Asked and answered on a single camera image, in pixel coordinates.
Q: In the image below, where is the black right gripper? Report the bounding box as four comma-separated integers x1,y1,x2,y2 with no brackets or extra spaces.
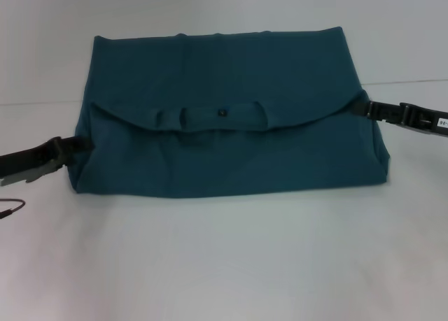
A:
352,99,448,138

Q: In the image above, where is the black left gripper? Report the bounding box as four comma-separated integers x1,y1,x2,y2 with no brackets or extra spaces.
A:
0,135,95,188

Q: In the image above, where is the teal t-shirt with FREE print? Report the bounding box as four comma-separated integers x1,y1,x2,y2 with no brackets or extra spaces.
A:
66,26,392,200

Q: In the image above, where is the left gripper cable with plug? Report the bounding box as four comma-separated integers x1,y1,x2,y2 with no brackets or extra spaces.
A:
0,197,27,220

